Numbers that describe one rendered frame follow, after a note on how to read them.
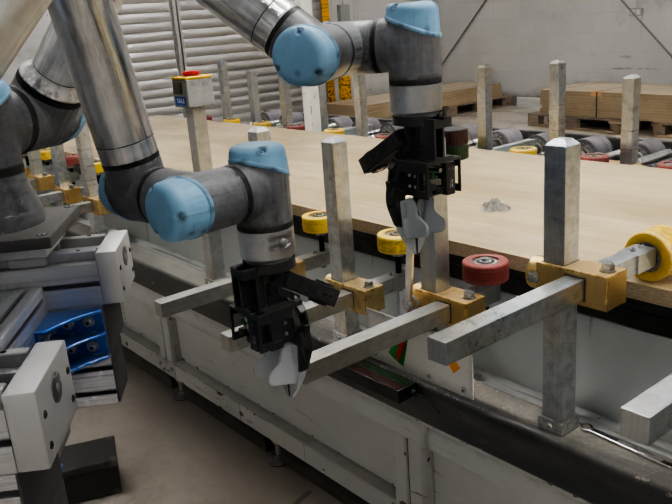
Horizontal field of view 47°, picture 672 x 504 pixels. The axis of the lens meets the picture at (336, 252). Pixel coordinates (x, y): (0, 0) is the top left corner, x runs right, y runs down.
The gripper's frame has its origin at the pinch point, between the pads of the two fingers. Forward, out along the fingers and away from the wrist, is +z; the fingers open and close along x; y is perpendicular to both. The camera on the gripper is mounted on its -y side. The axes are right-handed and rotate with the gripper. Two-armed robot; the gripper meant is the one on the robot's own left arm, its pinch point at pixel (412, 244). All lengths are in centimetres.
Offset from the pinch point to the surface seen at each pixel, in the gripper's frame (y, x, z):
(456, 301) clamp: 1.2, 8.4, 11.6
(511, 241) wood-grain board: -6.4, 32.2, 8.5
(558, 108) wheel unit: -56, 118, -3
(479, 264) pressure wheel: -1.0, 16.7, 7.9
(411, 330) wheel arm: -0.3, -0.7, 14.2
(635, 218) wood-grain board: 3, 59, 8
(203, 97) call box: -78, 11, -18
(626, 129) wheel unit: -34, 118, 2
